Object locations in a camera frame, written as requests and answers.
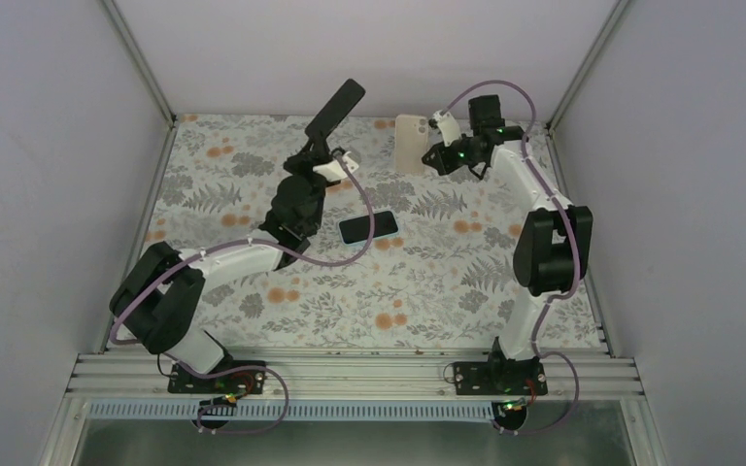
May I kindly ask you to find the white slotted cable duct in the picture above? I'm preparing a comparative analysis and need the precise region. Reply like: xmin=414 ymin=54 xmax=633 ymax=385
xmin=86 ymin=399 xmax=493 ymax=422

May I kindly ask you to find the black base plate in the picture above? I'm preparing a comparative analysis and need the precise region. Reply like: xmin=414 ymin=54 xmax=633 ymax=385
xmin=453 ymin=358 xmax=549 ymax=396
xmin=166 ymin=356 xmax=267 ymax=396

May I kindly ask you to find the phone in light blue case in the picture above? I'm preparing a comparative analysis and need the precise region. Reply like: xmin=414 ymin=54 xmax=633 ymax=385
xmin=337 ymin=211 xmax=400 ymax=246

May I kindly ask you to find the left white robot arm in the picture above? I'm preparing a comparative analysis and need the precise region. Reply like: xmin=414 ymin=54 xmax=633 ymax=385
xmin=109 ymin=142 xmax=359 ymax=393

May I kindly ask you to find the cream phone case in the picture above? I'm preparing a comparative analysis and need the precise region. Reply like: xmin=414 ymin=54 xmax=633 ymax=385
xmin=393 ymin=114 xmax=429 ymax=175

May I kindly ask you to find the aluminium frame left rail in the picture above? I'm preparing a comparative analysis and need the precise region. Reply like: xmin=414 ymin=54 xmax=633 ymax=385
xmin=93 ymin=1 xmax=176 ymax=350

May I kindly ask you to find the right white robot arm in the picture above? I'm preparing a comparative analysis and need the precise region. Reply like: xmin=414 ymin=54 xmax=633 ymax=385
xmin=422 ymin=95 xmax=593 ymax=396

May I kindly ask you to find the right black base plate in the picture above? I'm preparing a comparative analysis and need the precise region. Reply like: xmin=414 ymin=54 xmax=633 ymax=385
xmin=453 ymin=358 xmax=549 ymax=396

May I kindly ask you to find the aluminium frame right rail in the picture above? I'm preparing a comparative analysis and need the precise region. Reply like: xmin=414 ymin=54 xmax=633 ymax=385
xmin=547 ymin=1 xmax=633 ymax=358

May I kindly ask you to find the black smartphone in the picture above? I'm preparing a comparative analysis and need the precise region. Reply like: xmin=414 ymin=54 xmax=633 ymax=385
xmin=305 ymin=79 xmax=366 ymax=141

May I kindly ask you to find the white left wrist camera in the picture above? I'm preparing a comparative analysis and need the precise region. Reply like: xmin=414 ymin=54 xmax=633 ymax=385
xmin=312 ymin=149 xmax=359 ymax=186

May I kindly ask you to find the aluminium frame rail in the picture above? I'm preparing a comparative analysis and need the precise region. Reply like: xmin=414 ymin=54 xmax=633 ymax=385
xmin=93 ymin=1 xmax=176 ymax=350
xmin=547 ymin=1 xmax=633 ymax=358

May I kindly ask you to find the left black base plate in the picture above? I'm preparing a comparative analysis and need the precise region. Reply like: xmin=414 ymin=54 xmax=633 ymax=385
xmin=166 ymin=356 xmax=267 ymax=396

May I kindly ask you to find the aluminium front rail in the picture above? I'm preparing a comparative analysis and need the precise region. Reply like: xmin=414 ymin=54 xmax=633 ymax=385
xmin=66 ymin=349 xmax=644 ymax=401

